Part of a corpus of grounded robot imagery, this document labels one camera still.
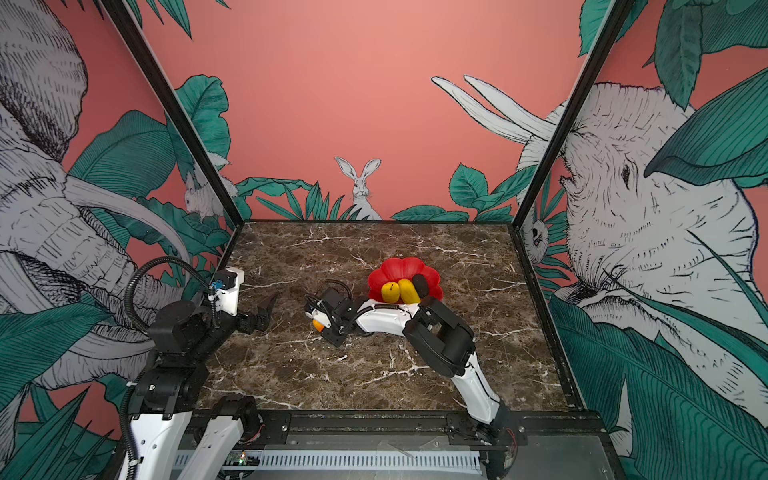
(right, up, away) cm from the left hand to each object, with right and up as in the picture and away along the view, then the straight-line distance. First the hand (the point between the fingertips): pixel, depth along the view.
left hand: (254, 284), depth 67 cm
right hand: (+11, -17, +22) cm, 30 cm away
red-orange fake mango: (+10, -15, +21) cm, 28 cm away
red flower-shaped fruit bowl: (+32, +1, +37) cm, 49 cm away
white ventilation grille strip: (+23, -43, +3) cm, 49 cm away
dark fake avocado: (+41, -4, +32) cm, 52 cm away
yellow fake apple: (+31, -6, +28) cm, 42 cm away
